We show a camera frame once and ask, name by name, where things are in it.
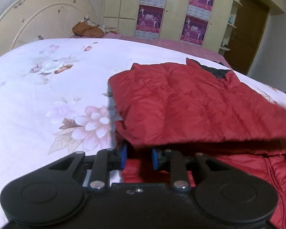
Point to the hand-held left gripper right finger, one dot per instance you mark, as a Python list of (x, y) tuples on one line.
[(155, 159)]

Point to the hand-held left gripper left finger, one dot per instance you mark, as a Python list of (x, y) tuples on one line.
[(123, 156)]

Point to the red puffer jacket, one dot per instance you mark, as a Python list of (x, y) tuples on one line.
[(200, 109)]

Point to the white floral bed blanket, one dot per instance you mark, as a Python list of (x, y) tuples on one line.
[(45, 100)]

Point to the pink bed sheet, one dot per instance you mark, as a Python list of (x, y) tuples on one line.
[(157, 42)]

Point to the small floral cushion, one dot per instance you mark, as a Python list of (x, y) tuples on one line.
[(40, 37)]

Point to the cream wardrobe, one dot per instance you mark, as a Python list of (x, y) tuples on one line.
[(174, 7)]

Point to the brown wooden door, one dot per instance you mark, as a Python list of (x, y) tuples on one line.
[(246, 33)]

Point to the cream corner shelves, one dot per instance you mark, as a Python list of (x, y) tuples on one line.
[(232, 23)]

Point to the cream rounded headboard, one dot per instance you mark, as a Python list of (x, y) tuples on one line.
[(45, 12)]

